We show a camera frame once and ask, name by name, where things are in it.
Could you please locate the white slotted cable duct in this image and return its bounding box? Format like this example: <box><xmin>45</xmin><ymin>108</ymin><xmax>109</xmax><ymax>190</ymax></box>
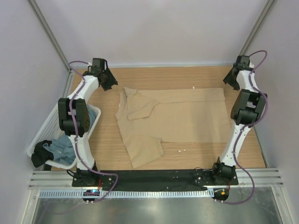
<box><xmin>39</xmin><ymin>189</ymin><xmax>214</xmax><ymax>199</ymax></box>

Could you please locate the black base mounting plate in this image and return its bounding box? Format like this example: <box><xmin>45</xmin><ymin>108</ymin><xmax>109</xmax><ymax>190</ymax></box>
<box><xmin>67</xmin><ymin>168</ymin><xmax>239</xmax><ymax>192</ymax></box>

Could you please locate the white plastic laundry basket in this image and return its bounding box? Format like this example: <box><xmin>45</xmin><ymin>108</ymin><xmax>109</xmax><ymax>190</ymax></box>
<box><xmin>27</xmin><ymin>105</ymin><xmax>101</xmax><ymax>170</ymax></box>

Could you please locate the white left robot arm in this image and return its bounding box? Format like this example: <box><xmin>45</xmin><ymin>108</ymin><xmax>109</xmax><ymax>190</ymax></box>
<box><xmin>57</xmin><ymin>58</ymin><xmax>118</xmax><ymax>187</ymax></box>

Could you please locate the blue grey t shirt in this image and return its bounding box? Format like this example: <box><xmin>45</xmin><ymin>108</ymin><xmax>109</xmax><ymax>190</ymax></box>
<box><xmin>45</xmin><ymin>105</ymin><xmax>100</xmax><ymax>166</ymax></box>

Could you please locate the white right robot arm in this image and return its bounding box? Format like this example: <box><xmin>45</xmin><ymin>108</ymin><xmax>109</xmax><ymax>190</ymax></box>
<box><xmin>210</xmin><ymin>55</ymin><xmax>268</xmax><ymax>185</ymax></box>

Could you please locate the right aluminium corner post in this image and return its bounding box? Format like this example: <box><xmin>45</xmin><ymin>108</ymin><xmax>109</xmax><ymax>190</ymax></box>
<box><xmin>239</xmin><ymin>0</ymin><xmax>277</xmax><ymax>55</ymax></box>

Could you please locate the beige t shirt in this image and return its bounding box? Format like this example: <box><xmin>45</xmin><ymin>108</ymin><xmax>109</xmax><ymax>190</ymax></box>
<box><xmin>115</xmin><ymin>87</ymin><xmax>230</xmax><ymax>168</ymax></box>

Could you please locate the black t shirt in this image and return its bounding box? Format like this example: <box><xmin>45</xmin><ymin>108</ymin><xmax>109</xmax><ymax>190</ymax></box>
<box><xmin>31</xmin><ymin>140</ymin><xmax>54</xmax><ymax>168</ymax></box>

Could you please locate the aluminium corner post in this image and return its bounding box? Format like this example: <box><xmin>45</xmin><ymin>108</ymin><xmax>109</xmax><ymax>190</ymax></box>
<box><xmin>27</xmin><ymin>0</ymin><xmax>71</xmax><ymax>73</ymax></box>
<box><xmin>239</xmin><ymin>0</ymin><xmax>277</xmax><ymax>55</ymax></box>

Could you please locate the left aluminium corner post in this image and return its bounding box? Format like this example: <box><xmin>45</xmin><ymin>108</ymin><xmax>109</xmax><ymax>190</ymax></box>
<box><xmin>27</xmin><ymin>0</ymin><xmax>71</xmax><ymax>73</ymax></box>

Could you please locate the aluminium frame rail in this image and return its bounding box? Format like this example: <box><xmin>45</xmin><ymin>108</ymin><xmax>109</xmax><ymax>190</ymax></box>
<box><xmin>28</xmin><ymin>168</ymin><xmax>284</xmax><ymax>189</ymax></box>

